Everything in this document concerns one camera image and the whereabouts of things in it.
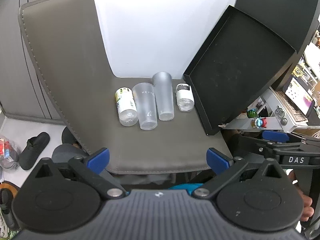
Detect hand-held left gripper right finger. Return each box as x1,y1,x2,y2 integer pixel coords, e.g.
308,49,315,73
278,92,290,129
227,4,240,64
192,148,288,198

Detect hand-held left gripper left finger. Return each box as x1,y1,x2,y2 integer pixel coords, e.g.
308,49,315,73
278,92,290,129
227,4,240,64
32,148,128,198

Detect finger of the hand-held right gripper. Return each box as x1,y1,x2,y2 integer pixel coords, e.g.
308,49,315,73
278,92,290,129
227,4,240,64
236,134,282,158
262,129,320,146

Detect clear plastic cup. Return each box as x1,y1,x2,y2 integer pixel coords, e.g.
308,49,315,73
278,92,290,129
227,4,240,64
132,82,158,130

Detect frosted grey plastic cup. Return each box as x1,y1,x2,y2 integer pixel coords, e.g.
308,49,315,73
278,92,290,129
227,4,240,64
152,72,174,121

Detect person's right hand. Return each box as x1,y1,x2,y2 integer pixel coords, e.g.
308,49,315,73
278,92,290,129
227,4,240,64
289,169,314,222

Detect small colourful figurine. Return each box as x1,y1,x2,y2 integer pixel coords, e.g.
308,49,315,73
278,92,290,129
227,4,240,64
251,117,268,130

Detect grey metal shelf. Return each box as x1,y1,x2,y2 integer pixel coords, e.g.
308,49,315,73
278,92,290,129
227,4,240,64
225,87,309,133

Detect grey slipper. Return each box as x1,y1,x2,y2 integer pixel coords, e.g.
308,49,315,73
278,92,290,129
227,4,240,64
52,144,88,166
61,126,83,148

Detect teal cloth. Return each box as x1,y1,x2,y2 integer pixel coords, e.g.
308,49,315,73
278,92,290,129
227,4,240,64
167,183,204,196

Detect tablet with colourful screen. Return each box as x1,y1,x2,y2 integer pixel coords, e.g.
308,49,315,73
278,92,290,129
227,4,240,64
282,77,316,118

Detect plastic bottle with yellow-green label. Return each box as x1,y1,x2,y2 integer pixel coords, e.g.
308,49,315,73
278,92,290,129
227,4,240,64
115,87,139,127

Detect black shoe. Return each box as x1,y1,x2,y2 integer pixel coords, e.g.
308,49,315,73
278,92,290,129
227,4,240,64
19,132,50,171

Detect small plastic bottle white label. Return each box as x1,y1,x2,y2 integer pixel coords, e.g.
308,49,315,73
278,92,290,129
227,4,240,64
175,83,195,112

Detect black tray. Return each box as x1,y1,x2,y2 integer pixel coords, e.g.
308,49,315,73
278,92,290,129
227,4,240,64
183,5,297,136

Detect clear plastic bag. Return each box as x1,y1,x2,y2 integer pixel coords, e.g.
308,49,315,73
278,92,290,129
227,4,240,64
0,135,20,170

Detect grey leather mat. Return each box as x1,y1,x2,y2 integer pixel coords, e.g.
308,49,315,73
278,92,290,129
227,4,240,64
18,0,234,175

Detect patterned sneaker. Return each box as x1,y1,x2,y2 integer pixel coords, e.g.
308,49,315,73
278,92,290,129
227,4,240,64
0,209,18,240

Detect large black panel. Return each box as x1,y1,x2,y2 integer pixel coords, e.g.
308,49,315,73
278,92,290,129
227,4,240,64
234,0,320,92

